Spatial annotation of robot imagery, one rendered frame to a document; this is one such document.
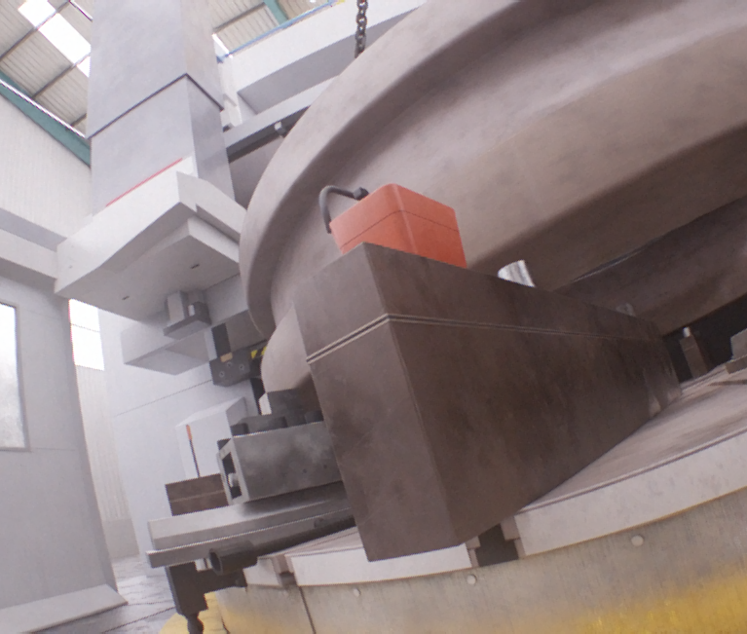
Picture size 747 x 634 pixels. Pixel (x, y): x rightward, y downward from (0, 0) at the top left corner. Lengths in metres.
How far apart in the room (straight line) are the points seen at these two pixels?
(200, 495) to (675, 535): 2.56
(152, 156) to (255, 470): 3.19
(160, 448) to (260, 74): 5.50
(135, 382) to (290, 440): 4.29
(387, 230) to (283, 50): 7.76
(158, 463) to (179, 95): 3.56
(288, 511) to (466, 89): 1.49
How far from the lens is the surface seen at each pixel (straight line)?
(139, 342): 4.69
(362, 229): 0.82
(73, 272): 3.98
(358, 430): 0.66
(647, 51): 1.68
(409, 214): 0.81
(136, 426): 5.94
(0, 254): 3.83
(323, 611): 1.17
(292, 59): 8.26
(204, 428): 4.88
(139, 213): 3.65
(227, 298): 4.20
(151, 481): 5.82
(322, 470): 1.83
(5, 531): 3.43
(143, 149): 4.60
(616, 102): 1.41
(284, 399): 1.97
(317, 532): 1.35
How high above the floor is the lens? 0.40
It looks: 19 degrees up
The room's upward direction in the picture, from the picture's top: 17 degrees counter-clockwise
